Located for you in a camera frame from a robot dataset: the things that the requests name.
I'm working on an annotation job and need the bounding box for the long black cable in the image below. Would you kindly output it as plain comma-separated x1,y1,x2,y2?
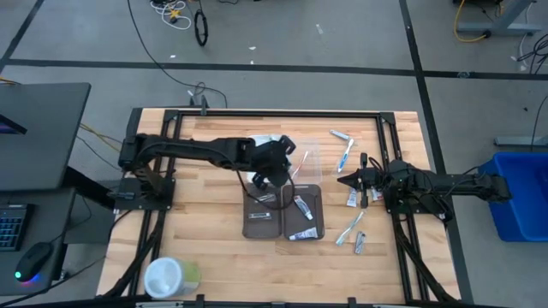
126,0,229,109

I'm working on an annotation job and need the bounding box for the black keyboard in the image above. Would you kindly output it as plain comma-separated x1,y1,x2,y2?
0,204,36,253

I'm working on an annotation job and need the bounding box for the coiled black cable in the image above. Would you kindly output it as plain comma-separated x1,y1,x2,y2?
193,9,210,48

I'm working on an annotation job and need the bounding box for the blue toothbrush in wrapper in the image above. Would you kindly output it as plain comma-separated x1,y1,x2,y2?
332,137,356,176

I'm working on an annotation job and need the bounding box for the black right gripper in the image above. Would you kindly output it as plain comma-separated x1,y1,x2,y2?
337,151,371,210

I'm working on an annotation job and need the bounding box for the green toothbrush in wrapper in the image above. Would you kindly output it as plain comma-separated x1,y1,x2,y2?
334,208,368,247

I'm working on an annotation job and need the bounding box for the yellow cable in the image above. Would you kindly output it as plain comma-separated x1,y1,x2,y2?
453,0,490,44
78,122,125,153

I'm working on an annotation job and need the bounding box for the dark monitor screen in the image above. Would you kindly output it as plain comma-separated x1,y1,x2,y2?
0,112,27,135

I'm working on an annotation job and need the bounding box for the black aluminium rig frame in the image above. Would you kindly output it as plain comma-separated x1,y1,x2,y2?
102,106,463,308

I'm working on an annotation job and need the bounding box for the clear plastic bin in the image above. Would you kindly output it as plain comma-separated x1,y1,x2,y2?
283,135,323,186

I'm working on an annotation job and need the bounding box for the black computer mouse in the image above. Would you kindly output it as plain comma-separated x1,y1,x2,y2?
14,241,54,284

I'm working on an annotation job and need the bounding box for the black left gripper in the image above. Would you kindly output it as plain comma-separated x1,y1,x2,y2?
249,134,297,192

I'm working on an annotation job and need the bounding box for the white cable bundle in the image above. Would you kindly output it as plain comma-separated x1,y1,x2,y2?
149,0,193,32

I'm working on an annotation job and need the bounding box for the blue storage tote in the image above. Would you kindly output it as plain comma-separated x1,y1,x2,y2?
478,151,548,243

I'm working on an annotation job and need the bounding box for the grey desk foot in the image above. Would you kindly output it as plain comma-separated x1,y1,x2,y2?
493,135,548,149

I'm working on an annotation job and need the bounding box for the black cable bundle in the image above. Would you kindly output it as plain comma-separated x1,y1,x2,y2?
515,33,548,76

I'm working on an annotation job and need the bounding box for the desk with grey legs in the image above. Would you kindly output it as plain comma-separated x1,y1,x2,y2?
454,0,543,37

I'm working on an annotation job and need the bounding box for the disinfecting wipes canister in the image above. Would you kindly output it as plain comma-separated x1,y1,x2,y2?
143,256,202,299

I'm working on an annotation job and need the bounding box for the grey translucent bin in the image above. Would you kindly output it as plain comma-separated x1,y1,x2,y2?
280,183,325,241
241,182,283,240

